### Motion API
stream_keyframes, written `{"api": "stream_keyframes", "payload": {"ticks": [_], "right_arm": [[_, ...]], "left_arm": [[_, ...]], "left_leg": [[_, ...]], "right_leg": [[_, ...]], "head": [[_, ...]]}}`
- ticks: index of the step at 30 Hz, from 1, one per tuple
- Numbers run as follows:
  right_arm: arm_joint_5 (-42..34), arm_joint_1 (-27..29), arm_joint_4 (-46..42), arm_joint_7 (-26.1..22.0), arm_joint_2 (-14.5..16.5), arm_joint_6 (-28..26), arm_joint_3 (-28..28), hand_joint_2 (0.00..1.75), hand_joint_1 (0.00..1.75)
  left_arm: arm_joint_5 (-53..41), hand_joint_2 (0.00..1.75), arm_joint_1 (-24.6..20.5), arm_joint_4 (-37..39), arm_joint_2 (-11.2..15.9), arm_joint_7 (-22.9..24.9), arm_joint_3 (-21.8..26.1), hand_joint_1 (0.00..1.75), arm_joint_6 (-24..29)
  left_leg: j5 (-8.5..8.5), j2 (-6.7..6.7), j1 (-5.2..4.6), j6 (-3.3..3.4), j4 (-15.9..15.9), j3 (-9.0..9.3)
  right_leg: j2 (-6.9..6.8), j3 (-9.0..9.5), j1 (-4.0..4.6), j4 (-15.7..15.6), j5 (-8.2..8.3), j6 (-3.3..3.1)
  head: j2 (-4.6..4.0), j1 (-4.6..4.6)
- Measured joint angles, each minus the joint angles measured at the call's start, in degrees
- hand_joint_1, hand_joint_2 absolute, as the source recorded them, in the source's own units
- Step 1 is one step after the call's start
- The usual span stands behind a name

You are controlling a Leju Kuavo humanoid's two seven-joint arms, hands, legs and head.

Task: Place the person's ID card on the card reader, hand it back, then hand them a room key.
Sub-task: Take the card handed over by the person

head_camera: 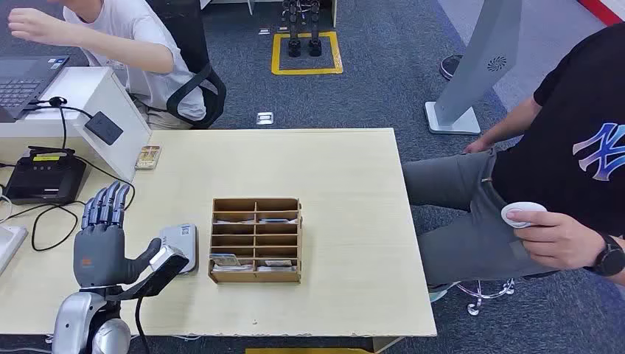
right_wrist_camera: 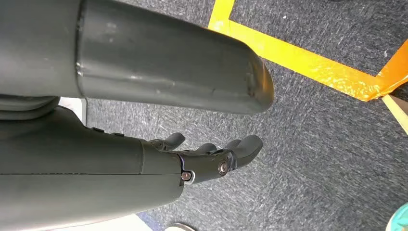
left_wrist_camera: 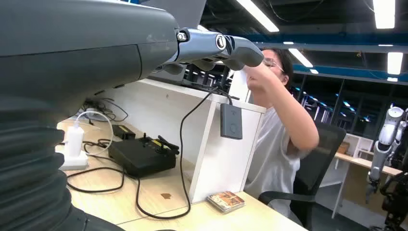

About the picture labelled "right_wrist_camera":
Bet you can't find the yellow floor tape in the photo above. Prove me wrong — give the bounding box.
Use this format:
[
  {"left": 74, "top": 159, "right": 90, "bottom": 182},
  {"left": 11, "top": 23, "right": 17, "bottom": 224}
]
[{"left": 207, "top": 0, "right": 408, "bottom": 103}]

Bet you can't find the grey round disc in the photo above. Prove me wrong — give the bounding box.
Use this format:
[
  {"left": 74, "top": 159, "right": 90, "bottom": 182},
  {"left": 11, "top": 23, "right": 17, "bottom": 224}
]
[{"left": 166, "top": 223, "right": 197, "bottom": 231}]

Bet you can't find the pale desk leg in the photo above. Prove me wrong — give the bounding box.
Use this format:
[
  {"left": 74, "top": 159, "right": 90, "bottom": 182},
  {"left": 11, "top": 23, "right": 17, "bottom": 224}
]
[{"left": 382, "top": 94, "right": 408, "bottom": 135}]

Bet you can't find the teal round object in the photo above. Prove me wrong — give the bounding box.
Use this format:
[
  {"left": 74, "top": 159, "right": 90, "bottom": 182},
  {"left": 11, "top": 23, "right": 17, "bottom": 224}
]
[{"left": 385, "top": 204, "right": 408, "bottom": 231}]

